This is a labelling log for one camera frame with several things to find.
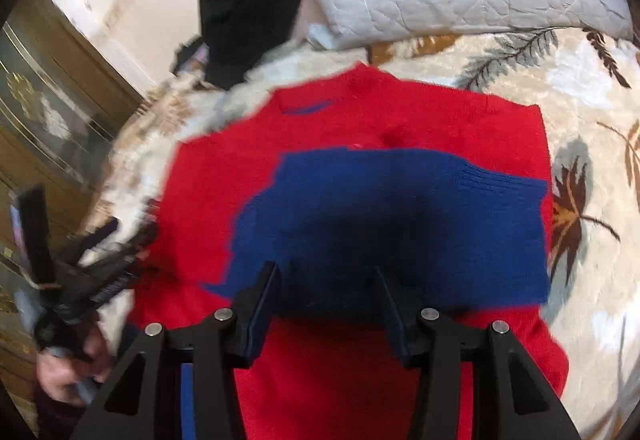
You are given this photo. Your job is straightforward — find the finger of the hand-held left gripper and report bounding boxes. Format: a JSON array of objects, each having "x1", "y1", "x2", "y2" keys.
[
  {"x1": 75, "y1": 217, "x2": 161, "y2": 268},
  {"x1": 87, "y1": 252, "x2": 153, "y2": 308}
]

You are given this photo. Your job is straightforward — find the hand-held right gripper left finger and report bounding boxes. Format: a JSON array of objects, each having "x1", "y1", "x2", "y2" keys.
[{"x1": 70, "y1": 261, "x2": 281, "y2": 440}]

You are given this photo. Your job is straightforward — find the wooden cabinet with stained glass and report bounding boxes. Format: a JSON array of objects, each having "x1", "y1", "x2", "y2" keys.
[{"x1": 0, "y1": 0, "x2": 151, "y2": 440}]

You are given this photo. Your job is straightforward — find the leaf print fleece blanket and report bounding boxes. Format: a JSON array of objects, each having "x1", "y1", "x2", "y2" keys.
[{"x1": 85, "y1": 27, "x2": 640, "y2": 440}]

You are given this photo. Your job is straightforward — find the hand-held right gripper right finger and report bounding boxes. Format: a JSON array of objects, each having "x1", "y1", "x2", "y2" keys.
[{"x1": 372, "y1": 266, "x2": 583, "y2": 440}]

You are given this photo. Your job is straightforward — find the red and blue knit sweater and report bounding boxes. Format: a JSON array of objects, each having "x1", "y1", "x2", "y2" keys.
[{"x1": 125, "y1": 61, "x2": 571, "y2": 440}]

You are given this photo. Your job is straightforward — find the person's left hand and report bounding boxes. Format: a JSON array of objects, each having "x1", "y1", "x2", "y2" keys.
[{"x1": 37, "y1": 320, "x2": 113, "y2": 406}]

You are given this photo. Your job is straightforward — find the black garment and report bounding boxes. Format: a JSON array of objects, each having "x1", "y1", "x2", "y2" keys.
[{"x1": 197, "y1": 0, "x2": 306, "y2": 91}]

